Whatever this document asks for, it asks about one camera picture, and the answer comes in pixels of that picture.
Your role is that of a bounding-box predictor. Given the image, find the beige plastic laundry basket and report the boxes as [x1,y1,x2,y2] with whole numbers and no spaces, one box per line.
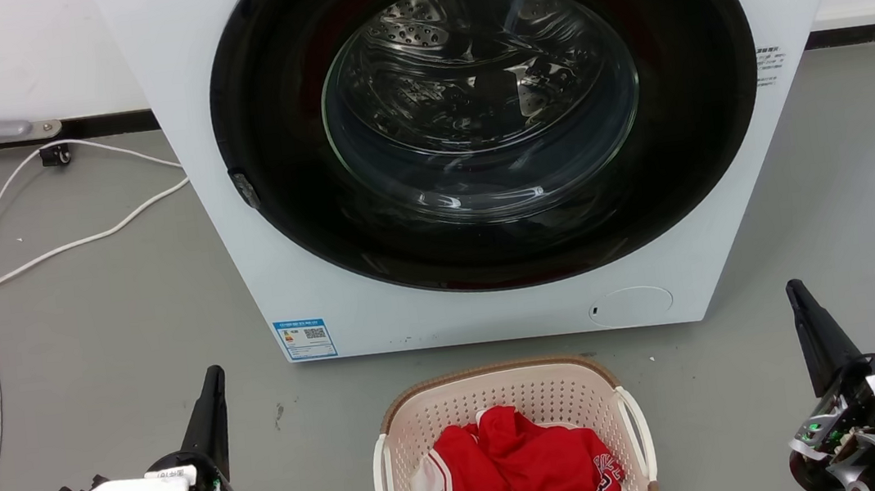
[362,345,661,491]

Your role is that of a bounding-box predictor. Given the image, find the blue energy label sticker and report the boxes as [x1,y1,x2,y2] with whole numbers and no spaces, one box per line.
[273,315,339,364]

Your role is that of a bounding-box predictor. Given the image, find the white front-load washing machine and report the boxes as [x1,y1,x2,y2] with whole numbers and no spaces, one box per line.
[90,0,875,387]

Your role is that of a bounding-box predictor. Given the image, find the round white filter cover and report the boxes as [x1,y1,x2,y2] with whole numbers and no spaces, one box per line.
[585,282,677,333]

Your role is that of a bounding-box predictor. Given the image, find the black round washer door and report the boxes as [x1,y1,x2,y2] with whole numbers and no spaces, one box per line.
[198,0,780,321]

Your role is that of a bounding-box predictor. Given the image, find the red jersey garment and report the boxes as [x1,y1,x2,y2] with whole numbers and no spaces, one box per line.
[427,393,627,491]

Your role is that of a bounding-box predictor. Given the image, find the steel washer drum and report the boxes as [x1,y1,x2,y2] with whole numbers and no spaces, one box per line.
[309,0,653,241]

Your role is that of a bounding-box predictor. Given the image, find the thick white cable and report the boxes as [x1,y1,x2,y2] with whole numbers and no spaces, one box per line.
[0,176,203,313]

